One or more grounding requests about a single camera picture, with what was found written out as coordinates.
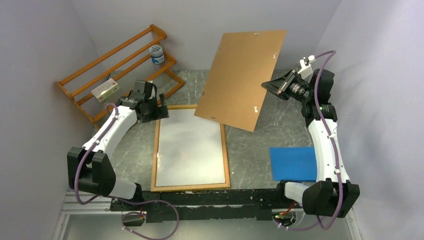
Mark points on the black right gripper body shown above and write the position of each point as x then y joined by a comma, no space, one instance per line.
297,89

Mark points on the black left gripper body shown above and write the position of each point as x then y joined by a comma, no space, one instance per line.
152,102

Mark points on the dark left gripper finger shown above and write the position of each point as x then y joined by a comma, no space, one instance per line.
162,100
149,114

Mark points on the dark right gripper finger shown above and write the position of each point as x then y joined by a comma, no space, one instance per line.
285,79
274,89

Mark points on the brown backing board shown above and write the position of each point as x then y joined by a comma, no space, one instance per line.
233,94

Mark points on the printed building photo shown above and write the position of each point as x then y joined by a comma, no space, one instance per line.
188,152

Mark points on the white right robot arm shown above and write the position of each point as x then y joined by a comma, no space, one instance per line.
333,193

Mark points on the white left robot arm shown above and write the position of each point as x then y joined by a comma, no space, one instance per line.
90,172

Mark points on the small white green box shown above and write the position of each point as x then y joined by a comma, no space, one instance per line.
105,90

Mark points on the orange wooden rack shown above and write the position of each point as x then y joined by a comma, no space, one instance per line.
126,63

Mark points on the blue white round jar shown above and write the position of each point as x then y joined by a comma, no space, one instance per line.
156,54

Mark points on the blue foam pad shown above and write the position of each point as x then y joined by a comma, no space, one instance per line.
293,164

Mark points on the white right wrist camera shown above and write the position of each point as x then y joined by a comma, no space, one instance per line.
305,66

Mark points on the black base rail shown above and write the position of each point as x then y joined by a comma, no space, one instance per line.
228,213

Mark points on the aluminium extrusion rail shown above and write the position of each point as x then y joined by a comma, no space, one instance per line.
256,201

